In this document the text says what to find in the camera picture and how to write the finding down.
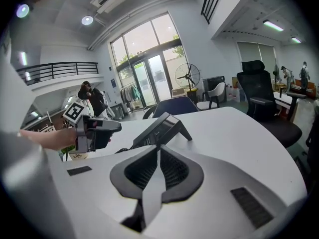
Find black balcony railing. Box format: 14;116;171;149
16;62;99;86

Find black cabinet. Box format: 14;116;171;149
203;76;226;102

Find black metal grille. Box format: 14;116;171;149
200;0;226;24

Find person's left forearm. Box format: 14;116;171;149
18;127;77;150

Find brown cardboard box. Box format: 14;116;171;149
171;88;186;99

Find dark round-back chair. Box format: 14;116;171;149
142;105;159;120

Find grey window blinds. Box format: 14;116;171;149
236;41;276;69

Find clothes rack with garments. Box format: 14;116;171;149
120;83;146;112

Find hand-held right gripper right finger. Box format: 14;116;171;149
149;145;306;239

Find white chair with black legs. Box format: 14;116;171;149
196;82;226;111

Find black headrest office chair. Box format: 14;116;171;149
236;60;304;149

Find white rounded table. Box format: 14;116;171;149
59;106;309;196

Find black desk telephone base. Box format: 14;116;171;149
136;113;193;150

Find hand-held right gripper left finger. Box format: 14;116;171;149
47;145;160;239

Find large black pedestal fan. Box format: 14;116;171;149
174;63;201;102

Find navy upholstered chair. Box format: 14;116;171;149
152;96;201;119

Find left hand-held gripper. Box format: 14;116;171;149
62;102;122;153

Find black bin with yellow lid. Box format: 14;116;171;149
186;88;199;104

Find black coiled phone cord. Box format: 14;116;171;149
114;145;135;154

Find glass entrance door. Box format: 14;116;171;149
109;12;190;108

